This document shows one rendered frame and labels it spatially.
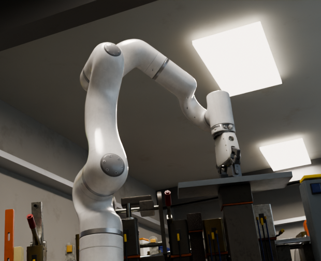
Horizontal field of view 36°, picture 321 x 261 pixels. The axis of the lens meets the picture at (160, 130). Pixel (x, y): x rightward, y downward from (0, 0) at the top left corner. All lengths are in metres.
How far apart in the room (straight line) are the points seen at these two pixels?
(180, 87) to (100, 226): 0.60
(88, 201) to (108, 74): 0.39
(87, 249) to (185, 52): 3.49
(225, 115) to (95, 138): 0.51
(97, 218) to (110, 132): 0.27
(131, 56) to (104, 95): 0.21
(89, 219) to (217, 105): 0.64
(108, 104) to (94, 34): 2.81
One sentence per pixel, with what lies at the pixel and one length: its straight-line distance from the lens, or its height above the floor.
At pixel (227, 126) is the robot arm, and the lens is 1.73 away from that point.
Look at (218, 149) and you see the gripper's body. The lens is 1.73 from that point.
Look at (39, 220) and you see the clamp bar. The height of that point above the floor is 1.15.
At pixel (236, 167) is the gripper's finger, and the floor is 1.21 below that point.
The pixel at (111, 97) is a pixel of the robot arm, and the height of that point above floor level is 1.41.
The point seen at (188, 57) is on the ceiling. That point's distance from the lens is 4.77.
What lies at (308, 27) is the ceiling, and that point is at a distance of 4.72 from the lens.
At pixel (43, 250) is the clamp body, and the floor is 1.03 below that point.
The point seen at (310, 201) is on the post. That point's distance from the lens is 1.69.
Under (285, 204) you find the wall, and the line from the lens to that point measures 9.25.
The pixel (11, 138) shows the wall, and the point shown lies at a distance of 5.37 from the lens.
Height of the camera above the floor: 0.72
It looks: 22 degrees up
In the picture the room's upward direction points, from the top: 6 degrees counter-clockwise
